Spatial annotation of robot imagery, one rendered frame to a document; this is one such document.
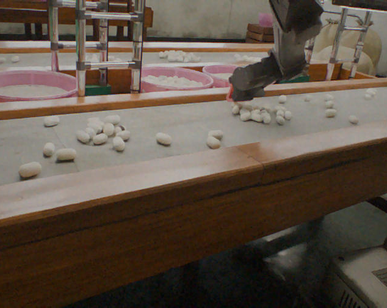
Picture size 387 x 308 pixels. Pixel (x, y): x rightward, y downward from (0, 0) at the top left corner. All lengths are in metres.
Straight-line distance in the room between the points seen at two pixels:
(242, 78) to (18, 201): 0.58
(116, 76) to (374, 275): 0.96
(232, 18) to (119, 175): 6.77
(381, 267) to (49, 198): 0.81
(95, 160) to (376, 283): 0.70
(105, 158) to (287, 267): 1.17
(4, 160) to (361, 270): 0.83
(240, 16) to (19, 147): 6.80
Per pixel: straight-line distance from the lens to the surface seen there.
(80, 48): 1.00
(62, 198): 0.58
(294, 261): 1.79
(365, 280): 1.03
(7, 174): 0.71
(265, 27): 6.70
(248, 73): 0.92
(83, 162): 0.73
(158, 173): 0.65
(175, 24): 6.71
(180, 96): 1.08
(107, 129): 0.84
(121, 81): 1.35
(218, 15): 7.15
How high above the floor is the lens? 1.07
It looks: 25 degrees down
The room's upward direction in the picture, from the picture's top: 7 degrees clockwise
